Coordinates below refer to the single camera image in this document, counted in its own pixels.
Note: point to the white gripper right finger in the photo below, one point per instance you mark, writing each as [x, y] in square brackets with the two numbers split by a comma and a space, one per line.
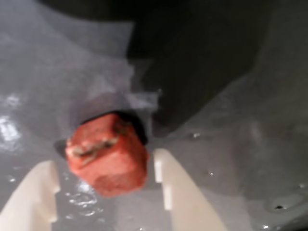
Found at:
[185, 199]

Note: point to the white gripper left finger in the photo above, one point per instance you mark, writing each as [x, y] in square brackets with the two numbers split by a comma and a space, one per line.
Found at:
[29, 204]

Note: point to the red cube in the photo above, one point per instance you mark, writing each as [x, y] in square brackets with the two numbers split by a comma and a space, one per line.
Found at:
[108, 156]

